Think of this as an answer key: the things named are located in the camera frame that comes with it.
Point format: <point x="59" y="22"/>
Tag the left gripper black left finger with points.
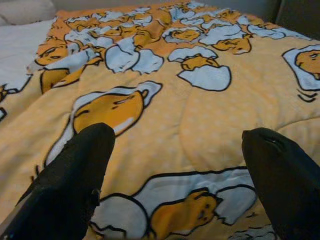
<point x="62" y="187"/>

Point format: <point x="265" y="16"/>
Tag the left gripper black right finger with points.
<point x="287" y="187"/>

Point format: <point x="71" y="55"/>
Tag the orange egg cartoon blanket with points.
<point x="200" y="120"/>

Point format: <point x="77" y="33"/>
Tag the bed with white sheet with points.
<point x="15" y="50"/>

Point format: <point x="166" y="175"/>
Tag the cream bolster pillow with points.
<point x="22" y="11"/>

